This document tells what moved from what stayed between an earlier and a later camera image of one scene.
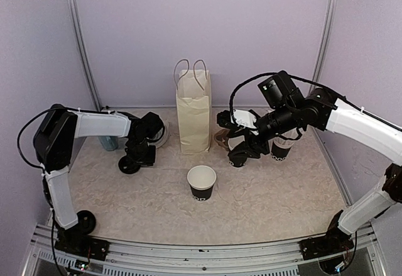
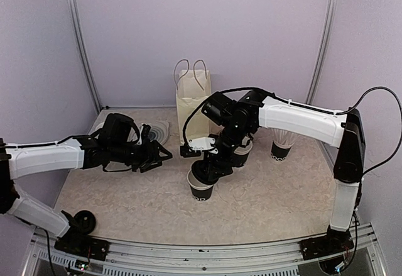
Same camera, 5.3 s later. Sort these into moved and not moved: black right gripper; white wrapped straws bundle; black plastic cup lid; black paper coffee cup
Moved: black right gripper; black plastic cup lid
Not moved: black paper coffee cup; white wrapped straws bundle
